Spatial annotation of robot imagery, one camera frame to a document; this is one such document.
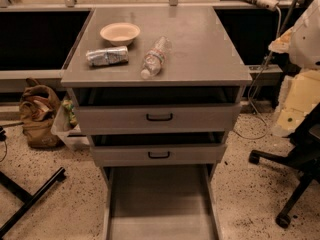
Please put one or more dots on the clear plastic water bottle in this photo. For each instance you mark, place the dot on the clear plastic water bottle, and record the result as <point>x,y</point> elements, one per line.
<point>155,57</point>

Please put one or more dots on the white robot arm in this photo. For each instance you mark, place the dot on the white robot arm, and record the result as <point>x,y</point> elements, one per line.
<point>300,94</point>

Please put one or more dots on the grey drawer cabinet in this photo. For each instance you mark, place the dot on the grey drawer cabinet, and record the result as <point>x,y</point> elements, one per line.
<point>202,54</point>

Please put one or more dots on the top grey drawer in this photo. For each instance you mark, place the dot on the top grey drawer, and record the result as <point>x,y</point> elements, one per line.
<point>154,110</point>

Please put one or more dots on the grey drawer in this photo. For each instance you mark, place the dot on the grey drawer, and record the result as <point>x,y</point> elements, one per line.
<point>173,202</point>
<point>158,149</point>
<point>154,110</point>

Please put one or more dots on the middle grey drawer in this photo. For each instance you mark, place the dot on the middle grey drawer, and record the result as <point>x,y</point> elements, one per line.
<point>158,149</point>

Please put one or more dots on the bottom grey drawer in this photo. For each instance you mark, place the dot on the bottom grey drawer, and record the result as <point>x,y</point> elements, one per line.
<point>173,202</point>

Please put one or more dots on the crumpled silver chip bag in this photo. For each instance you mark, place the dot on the crumpled silver chip bag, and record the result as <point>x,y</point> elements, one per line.
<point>108,56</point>

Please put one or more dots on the clear plastic trash bin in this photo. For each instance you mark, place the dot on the clear plastic trash bin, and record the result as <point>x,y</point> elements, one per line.
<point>66,127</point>

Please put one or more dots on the brown fabric bag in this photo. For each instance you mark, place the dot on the brown fabric bag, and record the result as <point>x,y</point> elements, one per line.
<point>38,108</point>

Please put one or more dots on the black office chair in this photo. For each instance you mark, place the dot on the black office chair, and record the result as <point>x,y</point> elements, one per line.
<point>305,157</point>

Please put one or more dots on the black stand legs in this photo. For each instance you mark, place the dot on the black stand legs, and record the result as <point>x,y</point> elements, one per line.
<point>25,197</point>

